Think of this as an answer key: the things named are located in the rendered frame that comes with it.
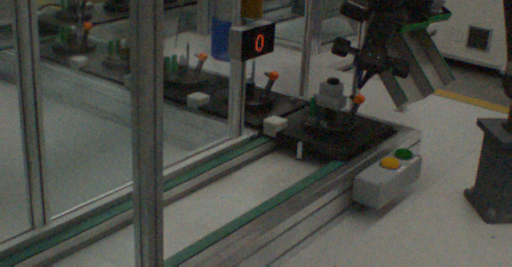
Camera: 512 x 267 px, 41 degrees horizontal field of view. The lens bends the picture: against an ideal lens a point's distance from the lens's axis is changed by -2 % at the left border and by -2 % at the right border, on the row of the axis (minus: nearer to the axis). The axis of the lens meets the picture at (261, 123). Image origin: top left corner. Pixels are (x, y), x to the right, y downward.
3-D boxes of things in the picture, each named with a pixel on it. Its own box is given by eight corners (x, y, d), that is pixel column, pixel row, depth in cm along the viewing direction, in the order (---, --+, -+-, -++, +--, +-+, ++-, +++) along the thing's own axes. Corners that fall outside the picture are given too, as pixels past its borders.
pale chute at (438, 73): (445, 87, 206) (456, 79, 202) (420, 95, 197) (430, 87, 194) (399, 7, 211) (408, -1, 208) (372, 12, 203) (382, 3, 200)
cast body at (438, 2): (438, 20, 196) (450, 0, 191) (426, 18, 194) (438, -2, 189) (423, 2, 201) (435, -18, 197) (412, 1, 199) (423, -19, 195)
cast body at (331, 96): (346, 106, 174) (349, 80, 171) (337, 111, 170) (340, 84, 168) (317, 98, 178) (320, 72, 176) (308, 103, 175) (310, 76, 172)
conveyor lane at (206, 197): (388, 164, 182) (392, 129, 179) (162, 316, 119) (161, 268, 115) (298, 135, 198) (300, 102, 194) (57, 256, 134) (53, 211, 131)
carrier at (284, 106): (309, 108, 193) (313, 65, 188) (257, 132, 175) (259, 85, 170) (240, 88, 206) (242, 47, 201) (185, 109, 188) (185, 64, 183)
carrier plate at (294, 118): (392, 133, 179) (393, 125, 178) (345, 162, 161) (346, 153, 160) (314, 110, 192) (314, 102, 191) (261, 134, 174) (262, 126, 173)
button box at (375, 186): (419, 178, 166) (423, 155, 164) (378, 210, 150) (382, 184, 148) (393, 170, 170) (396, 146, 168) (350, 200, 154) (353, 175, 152)
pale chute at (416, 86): (424, 99, 194) (435, 91, 191) (396, 108, 186) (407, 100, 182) (376, 14, 200) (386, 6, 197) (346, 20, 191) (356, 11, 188)
